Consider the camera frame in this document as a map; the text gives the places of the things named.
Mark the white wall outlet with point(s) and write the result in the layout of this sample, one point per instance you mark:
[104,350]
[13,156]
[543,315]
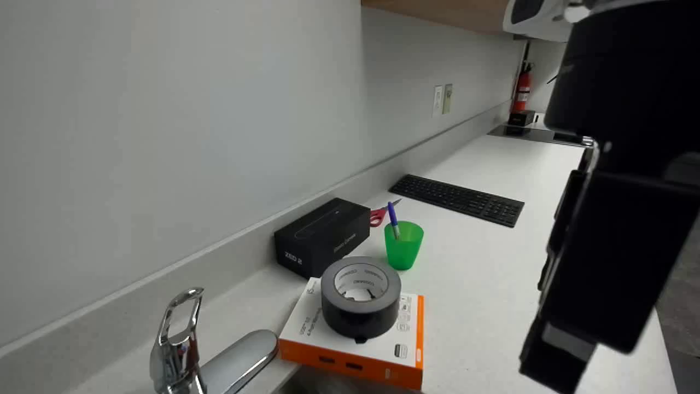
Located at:
[437,101]

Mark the wooden wall cabinet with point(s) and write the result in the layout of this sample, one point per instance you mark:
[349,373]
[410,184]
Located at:
[482,17]

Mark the red fire extinguisher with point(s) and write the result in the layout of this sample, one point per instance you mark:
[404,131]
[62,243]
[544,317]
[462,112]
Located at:
[520,90]

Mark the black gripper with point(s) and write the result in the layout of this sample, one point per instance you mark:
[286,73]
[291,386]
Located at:
[610,250]

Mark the black duct tape roll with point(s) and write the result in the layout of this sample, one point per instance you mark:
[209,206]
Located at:
[358,296]

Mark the black keyboard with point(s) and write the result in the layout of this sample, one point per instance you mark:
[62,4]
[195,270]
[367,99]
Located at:
[478,205]

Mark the orange and white box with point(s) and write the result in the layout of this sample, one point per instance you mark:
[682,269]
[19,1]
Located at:
[394,357]

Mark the green plastic cup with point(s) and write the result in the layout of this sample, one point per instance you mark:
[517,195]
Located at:
[402,243]

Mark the white microwave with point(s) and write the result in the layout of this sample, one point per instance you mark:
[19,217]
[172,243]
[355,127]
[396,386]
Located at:
[550,20]

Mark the blue and silver pen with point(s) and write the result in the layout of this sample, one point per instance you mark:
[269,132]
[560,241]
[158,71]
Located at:
[391,219]

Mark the black rectangular box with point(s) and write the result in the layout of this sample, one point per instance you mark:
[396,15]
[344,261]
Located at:
[329,233]

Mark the red handled scissors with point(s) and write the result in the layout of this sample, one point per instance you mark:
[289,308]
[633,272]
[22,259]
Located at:
[377,215]

